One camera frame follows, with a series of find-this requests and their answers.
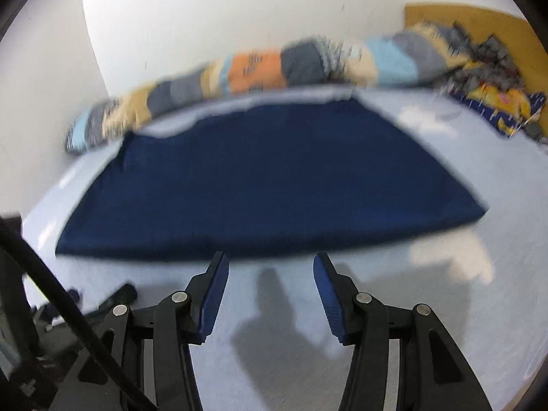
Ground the wooden headboard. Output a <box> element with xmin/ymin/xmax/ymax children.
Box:
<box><xmin>404</xmin><ymin>3</ymin><xmax>548</xmax><ymax>138</ymax></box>

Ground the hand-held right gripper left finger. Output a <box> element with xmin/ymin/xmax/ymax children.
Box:
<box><xmin>49</xmin><ymin>251</ymin><xmax>229</xmax><ymax>411</ymax></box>

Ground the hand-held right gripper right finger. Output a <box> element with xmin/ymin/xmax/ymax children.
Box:
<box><xmin>312</xmin><ymin>252</ymin><xmax>493</xmax><ymax>411</ymax></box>

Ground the patchwork quilt roll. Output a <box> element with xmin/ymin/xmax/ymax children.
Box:
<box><xmin>64</xmin><ymin>21</ymin><xmax>472</xmax><ymax>155</ymax></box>

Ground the yellow and blue patterned cloth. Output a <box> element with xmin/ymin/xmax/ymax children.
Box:
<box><xmin>441</xmin><ymin>21</ymin><xmax>548</xmax><ymax>142</ymax></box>

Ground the light blue cloud bed sheet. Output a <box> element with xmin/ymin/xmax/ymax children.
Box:
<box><xmin>21</xmin><ymin>86</ymin><xmax>548</xmax><ymax>411</ymax></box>

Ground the black cable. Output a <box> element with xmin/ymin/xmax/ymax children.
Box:
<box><xmin>0</xmin><ymin>218</ymin><xmax>159</xmax><ymax>411</ymax></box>

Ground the black object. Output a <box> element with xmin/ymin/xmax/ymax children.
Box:
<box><xmin>83</xmin><ymin>283</ymin><xmax>138</xmax><ymax>318</ymax></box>

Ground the navy blue jacket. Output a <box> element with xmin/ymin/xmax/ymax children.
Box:
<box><xmin>55</xmin><ymin>96</ymin><xmax>489</xmax><ymax>262</ymax></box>

